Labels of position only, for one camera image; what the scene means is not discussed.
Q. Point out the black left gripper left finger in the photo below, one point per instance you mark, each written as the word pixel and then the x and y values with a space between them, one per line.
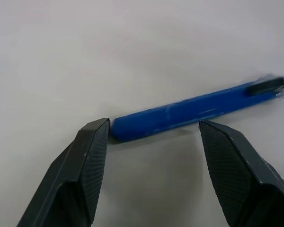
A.
pixel 68 175

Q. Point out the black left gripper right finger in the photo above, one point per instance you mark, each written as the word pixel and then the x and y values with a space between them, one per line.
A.
pixel 236 179

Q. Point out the blue pen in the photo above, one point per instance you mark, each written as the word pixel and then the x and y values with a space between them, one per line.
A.
pixel 168 120

